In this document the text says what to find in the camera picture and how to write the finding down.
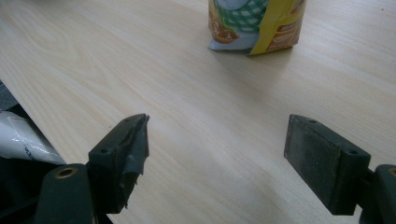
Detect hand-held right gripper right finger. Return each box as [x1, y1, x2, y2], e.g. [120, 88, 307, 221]
[283, 114, 372, 217]

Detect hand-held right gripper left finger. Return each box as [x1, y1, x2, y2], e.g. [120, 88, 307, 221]
[88, 113, 150, 216]

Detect yellow and green food packet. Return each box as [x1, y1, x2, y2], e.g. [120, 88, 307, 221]
[207, 0, 307, 56]

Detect white plastic bag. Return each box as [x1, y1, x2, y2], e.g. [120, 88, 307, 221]
[0, 110, 66, 166]

